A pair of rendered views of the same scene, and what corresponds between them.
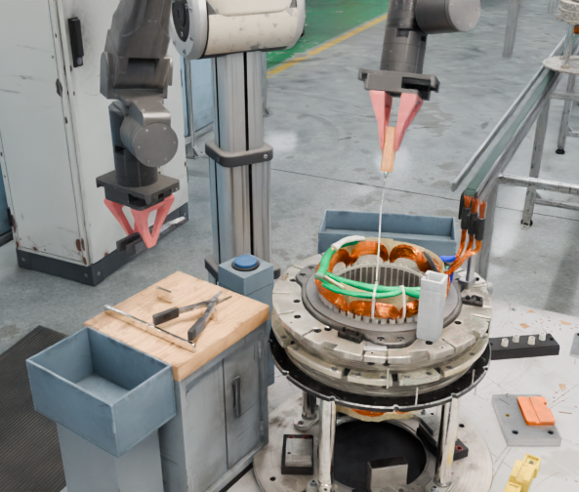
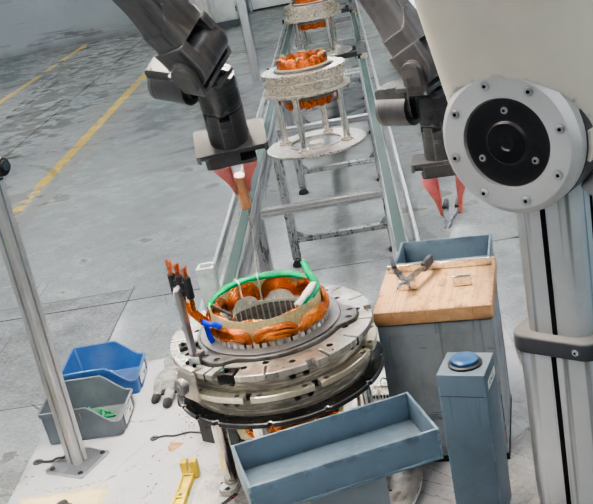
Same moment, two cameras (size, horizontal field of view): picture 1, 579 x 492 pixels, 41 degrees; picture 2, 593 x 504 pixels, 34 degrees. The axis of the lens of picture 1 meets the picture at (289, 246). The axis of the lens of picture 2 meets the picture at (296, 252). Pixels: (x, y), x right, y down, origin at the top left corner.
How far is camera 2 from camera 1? 2.38 m
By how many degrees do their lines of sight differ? 130
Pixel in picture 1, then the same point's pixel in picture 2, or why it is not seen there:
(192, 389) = not seen: hidden behind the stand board
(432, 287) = (206, 267)
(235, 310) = (394, 300)
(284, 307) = (340, 290)
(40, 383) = (478, 248)
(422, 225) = (297, 486)
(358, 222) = (389, 457)
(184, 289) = (460, 296)
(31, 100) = not seen: outside the picture
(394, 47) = not seen: hidden behind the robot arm
